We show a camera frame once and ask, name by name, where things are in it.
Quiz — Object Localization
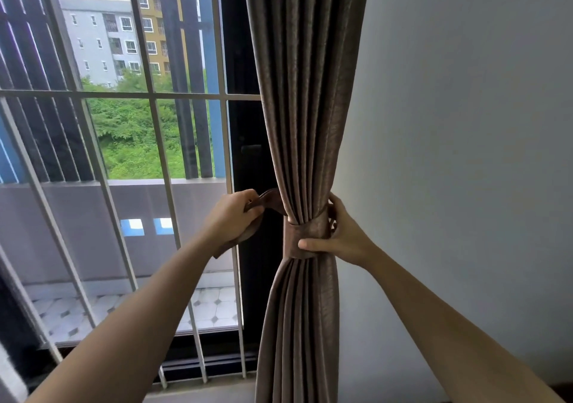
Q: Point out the person's right hand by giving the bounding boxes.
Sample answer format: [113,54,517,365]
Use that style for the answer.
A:
[297,192,382,271]

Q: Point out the person's left hand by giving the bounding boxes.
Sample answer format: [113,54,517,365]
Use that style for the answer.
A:
[196,188,266,253]

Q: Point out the brown curtain tieback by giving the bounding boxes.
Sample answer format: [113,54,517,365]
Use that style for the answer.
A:
[212,187,337,261]

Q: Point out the brown curtain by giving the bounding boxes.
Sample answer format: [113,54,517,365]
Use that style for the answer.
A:
[241,0,372,403]

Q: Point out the person's left forearm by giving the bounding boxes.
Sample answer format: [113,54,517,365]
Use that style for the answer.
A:
[24,232,217,403]

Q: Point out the person's right forearm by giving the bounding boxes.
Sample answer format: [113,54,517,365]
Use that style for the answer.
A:
[362,251,567,403]

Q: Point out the dark vertical balcony slats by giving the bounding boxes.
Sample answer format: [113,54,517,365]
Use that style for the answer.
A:
[0,0,227,184]

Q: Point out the green trees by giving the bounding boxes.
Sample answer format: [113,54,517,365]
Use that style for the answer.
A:
[80,69,224,180]

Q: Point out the white window security grille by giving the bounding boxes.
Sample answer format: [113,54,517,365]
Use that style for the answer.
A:
[0,0,263,390]

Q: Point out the grey white apartment building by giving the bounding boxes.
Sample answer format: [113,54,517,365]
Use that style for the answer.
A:
[58,0,147,88]

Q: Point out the yellow apartment building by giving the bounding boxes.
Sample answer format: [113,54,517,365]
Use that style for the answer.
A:
[134,0,200,76]

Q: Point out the dark window frame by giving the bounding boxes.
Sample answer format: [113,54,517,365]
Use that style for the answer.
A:
[0,0,287,390]

